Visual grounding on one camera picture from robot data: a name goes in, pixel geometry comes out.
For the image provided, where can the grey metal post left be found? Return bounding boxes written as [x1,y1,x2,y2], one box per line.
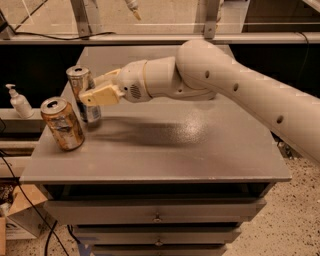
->
[70,0,102,37]

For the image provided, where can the grey metal post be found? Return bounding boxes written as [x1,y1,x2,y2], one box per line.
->
[70,0,102,37]
[203,0,220,39]

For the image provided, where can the silver redbull can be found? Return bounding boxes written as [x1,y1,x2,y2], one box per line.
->
[66,65,101,123]

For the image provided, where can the grey drawer cabinet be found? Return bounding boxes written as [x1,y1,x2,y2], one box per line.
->
[19,44,292,256]

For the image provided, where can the black cable on ledge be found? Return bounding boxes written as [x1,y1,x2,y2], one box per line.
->
[14,31,117,42]

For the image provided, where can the orange soda can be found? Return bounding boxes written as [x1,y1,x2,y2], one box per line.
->
[40,97,85,151]

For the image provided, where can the cardboard box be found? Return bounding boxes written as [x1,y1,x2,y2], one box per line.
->
[1,184,47,242]

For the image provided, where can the white pump bottle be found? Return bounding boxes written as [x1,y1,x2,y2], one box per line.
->
[6,84,34,119]

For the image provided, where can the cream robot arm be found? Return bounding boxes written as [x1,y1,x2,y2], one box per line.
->
[79,40,320,164]

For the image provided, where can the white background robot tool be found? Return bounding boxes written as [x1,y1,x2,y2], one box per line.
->
[124,0,141,21]

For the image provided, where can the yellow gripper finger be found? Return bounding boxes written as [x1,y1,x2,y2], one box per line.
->
[93,69,120,86]
[79,84,124,106]

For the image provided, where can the black floor cable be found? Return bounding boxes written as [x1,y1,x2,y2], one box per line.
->
[0,149,71,256]

